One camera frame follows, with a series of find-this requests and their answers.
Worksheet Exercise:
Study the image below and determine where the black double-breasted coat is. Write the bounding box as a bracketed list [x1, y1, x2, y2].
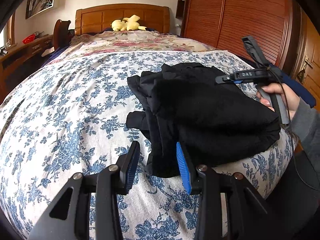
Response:
[126, 63, 281, 178]

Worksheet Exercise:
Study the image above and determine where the grey sleeved right forearm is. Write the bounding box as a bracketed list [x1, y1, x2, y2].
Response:
[290, 99, 320, 177]

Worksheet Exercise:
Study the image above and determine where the wooden bedroom door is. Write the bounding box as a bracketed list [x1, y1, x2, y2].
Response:
[291, 9, 319, 101]

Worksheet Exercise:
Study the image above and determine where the person's right hand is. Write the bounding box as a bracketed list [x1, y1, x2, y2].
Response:
[256, 82, 301, 120]

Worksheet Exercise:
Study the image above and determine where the folded navy blue garment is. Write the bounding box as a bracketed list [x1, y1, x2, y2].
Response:
[269, 63, 316, 108]

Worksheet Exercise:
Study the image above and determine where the wooden louvred wardrobe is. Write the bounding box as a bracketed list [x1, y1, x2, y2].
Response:
[178, 0, 301, 74]

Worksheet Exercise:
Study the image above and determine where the blue floral white bedspread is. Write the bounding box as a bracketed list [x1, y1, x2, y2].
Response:
[0, 49, 298, 240]

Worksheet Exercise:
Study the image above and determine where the pink floral quilt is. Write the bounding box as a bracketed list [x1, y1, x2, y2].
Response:
[49, 30, 216, 61]

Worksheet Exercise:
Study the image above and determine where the yellow plush toy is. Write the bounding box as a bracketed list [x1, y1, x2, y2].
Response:
[111, 15, 147, 31]

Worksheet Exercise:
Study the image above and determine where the wooden bed headboard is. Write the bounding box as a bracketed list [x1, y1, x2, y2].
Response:
[75, 3, 170, 36]

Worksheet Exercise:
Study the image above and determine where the long wooden desk cabinet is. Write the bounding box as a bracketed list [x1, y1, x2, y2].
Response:
[1, 35, 53, 102]

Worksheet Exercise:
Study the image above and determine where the wooden chair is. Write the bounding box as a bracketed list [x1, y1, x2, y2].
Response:
[53, 20, 74, 51]

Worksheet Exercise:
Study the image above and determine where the red bowl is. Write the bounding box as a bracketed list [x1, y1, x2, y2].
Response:
[22, 34, 36, 44]

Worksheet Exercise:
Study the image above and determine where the window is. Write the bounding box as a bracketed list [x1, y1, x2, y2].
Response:
[1, 12, 15, 56]

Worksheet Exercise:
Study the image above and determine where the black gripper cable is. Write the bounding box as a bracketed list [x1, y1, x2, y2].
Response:
[247, 43, 320, 190]

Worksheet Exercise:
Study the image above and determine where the brass door handle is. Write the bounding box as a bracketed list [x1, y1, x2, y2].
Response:
[297, 55, 313, 83]

